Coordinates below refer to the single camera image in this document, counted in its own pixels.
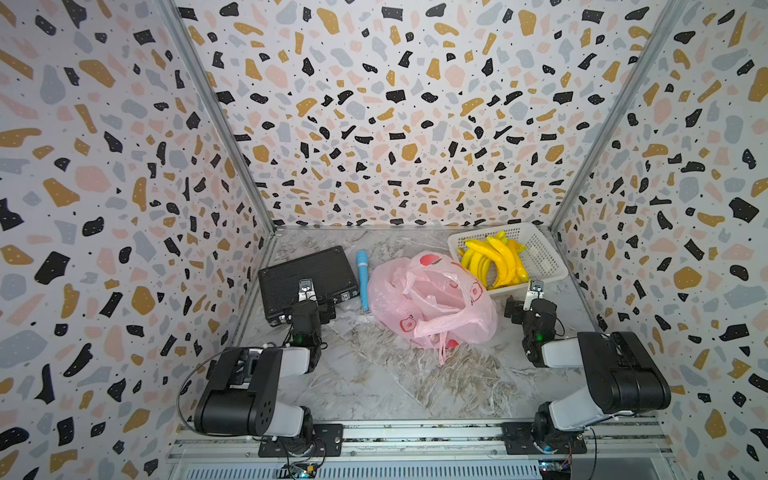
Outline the yellow banana bunch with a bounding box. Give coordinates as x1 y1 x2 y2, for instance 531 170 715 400
461 247 490 286
461 232 530 290

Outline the pink plastic bag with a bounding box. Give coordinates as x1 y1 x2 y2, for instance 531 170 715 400
367 251 499 364

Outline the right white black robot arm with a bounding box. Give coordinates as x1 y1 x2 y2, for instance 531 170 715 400
505 298 671 453

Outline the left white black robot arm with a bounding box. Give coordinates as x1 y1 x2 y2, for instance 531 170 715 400
192 299 335 442

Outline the yellow banana bunch in basket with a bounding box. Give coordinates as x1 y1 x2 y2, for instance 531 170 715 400
461 247 490 286

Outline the black flat case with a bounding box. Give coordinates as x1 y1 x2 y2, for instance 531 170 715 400
258 245 360 326

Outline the white plastic basket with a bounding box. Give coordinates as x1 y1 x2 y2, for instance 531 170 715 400
448 223 568 298

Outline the light blue cylinder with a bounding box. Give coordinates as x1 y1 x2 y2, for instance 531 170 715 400
356 250 370 312

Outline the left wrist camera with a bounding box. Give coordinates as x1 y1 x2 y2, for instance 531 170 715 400
298 279 316 302

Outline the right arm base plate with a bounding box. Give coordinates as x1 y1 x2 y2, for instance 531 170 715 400
501 422 587 455

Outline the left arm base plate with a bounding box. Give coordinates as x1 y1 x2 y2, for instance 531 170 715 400
258 423 344 459

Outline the aluminium front rail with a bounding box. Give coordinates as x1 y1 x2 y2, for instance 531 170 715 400
167 417 684 479

